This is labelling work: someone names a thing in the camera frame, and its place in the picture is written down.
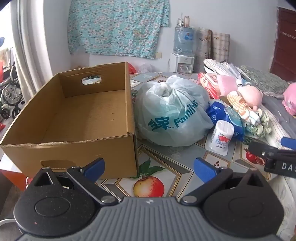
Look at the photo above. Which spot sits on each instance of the blue wet wipes pack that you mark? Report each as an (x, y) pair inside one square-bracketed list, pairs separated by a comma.
[(227, 115)]

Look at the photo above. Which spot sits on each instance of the pink plush pillow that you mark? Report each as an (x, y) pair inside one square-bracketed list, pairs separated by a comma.
[(291, 99)]

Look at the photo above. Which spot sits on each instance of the wheelchair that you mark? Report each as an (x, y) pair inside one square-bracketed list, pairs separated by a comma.
[(10, 92)]

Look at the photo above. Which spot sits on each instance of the grey floral rolled mat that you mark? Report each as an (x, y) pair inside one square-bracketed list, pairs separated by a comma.
[(203, 49)]

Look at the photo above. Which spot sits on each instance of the brown cardboard box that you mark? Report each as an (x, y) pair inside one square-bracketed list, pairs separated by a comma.
[(76, 120)]

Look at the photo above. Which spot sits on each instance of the pale green plastic bag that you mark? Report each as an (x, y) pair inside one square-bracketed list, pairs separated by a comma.
[(171, 109)]

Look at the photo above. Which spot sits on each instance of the grey quilt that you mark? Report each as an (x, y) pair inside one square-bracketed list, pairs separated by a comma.
[(277, 115)]

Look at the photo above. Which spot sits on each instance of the small clear bottle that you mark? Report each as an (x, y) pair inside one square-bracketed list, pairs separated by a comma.
[(180, 22)]

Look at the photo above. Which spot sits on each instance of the brown wooden door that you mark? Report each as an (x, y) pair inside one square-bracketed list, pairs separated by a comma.
[(285, 44)]

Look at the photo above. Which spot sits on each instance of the white water dispenser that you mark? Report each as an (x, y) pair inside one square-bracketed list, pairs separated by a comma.
[(182, 63)]

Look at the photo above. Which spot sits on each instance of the plaid rolled mat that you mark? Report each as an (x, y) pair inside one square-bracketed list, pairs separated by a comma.
[(220, 46)]

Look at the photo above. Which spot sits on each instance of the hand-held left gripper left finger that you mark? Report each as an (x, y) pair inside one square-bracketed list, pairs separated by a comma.
[(94, 167)]

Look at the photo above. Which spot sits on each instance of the pink-hat plush doll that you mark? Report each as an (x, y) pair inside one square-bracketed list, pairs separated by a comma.
[(251, 97)]

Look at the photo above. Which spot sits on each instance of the small brown bottle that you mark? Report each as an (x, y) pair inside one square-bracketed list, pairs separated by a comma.
[(186, 21)]

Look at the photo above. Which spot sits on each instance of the green patterned pillow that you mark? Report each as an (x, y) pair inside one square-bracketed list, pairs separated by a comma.
[(266, 81)]

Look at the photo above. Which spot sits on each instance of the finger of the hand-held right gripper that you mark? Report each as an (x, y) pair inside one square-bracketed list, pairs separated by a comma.
[(289, 142), (256, 149)]

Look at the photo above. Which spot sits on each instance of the pink sponge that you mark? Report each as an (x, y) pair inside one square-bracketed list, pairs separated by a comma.
[(227, 84)]

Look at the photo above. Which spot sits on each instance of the teal floral wall cloth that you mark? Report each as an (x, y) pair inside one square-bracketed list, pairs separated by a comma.
[(118, 25)]

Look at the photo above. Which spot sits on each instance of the white curtain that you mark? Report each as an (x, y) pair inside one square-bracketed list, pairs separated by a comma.
[(34, 46)]

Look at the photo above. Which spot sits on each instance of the blue water bottle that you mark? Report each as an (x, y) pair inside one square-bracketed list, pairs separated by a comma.
[(183, 39)]

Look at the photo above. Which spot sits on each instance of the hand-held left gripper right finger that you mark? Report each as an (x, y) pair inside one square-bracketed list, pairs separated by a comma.
[(204, 170)]

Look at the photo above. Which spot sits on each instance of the white plastic bag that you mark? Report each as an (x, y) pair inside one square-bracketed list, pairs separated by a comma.
[(145, 68)]

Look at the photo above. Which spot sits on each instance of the black and white striped cloth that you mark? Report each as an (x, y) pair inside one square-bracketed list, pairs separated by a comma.
[(219, 66)]

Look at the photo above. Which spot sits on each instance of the green floral cloth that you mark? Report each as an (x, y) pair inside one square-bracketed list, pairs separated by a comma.
[(260, 126)]

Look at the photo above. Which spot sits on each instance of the white yogurt cup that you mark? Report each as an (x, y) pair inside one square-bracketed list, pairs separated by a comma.
[(220, 139)]

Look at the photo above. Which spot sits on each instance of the fruit printed tablecloth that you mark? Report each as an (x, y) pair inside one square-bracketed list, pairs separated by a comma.
[(168, 162)]

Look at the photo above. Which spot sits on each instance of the red plastic bag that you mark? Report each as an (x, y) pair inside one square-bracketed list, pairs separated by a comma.
[(131, 68)]

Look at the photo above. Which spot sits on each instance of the red snack packet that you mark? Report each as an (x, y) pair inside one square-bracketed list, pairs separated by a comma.
[(207, 85)]

